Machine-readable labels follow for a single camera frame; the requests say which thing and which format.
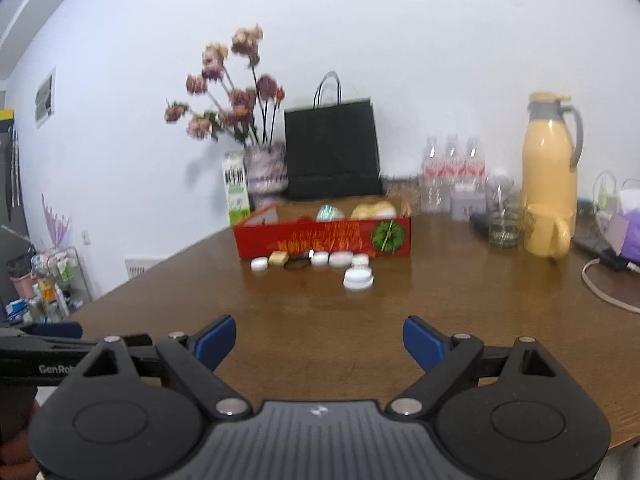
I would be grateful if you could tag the clear water bottle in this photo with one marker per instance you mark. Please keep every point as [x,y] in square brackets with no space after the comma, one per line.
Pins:
[474,165]
[452,165]
[432,175]

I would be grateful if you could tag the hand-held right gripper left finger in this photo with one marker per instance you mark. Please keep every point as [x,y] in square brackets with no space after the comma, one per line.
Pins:
[217,342]

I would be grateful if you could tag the yellow white plush toy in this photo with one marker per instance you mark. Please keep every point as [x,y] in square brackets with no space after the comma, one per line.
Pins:
[375,210]

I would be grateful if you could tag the purple marbled vase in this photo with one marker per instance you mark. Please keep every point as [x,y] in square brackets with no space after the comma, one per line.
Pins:
[265,167]

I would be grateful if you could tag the beige block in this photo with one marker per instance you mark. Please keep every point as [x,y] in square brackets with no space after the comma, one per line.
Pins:
[278,258]

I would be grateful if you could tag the person's left forearm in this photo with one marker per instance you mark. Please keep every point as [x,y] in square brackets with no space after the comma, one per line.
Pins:
[12,455]

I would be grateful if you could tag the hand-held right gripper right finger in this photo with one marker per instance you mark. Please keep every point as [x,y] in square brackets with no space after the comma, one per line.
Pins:
[422,342]

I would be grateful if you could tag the black flat device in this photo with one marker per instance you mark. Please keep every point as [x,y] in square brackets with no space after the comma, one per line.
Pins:
[595,247]

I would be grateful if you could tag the green white milk carton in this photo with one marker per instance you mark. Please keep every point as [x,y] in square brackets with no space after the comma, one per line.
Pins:
[236,190]

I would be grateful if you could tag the red cardboard box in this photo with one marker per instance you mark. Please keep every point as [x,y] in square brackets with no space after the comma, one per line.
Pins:
[320,240]

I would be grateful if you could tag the white round cap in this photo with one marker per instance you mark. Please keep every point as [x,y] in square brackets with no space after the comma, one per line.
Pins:
[260,264]
[360,260]
[320,258]
[340,259]

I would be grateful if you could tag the white wall socket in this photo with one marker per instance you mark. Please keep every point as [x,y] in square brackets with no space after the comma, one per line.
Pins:
[85,237]

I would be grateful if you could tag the wooden desktop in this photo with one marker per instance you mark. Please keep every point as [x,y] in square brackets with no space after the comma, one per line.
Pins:
[310,310]

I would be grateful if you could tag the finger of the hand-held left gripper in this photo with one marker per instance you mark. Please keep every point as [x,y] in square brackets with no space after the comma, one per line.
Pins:
[55,330]
[70,349]

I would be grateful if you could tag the purple plastic bag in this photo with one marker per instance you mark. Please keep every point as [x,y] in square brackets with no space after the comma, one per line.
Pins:
[627,235]

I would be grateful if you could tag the purple wall decal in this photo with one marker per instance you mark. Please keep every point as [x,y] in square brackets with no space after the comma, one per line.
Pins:
[57,225]

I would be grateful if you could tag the dried pink rose bouquet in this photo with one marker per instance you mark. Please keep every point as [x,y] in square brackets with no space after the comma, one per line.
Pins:
[235,95]

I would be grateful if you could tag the patterned beige box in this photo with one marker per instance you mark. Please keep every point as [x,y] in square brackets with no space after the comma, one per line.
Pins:
[402,187]

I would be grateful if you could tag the yellow mug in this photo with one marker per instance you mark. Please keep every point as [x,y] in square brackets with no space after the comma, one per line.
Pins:
[545,232]

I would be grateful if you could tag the clear glass cup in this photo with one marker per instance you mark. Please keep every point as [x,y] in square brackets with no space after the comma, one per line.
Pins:
[504,230]

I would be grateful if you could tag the black paper bag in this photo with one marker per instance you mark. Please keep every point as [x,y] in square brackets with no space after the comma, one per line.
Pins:
[332,150]

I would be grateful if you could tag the yellow thermos jug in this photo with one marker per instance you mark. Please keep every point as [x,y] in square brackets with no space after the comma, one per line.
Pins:
[547,160]

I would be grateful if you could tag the pink bin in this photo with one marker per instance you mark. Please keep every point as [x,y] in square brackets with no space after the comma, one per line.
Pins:
[22,280]

